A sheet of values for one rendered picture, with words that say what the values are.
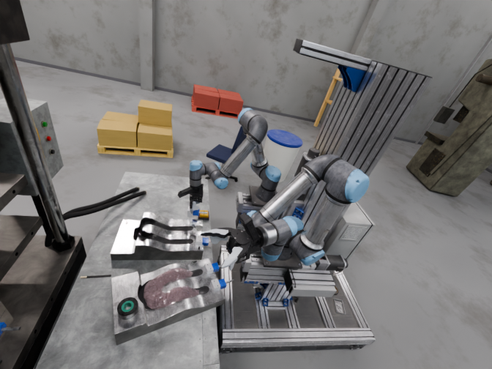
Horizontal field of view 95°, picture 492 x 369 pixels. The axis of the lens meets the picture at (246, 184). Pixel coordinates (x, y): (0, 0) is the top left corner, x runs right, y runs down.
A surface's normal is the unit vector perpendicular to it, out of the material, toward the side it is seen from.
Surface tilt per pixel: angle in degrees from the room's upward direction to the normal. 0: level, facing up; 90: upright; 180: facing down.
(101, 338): 0
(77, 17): 90
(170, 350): 0
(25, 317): 0
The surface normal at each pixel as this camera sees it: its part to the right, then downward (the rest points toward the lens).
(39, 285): 0.23, -0.80
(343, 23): 0.10, 0.59
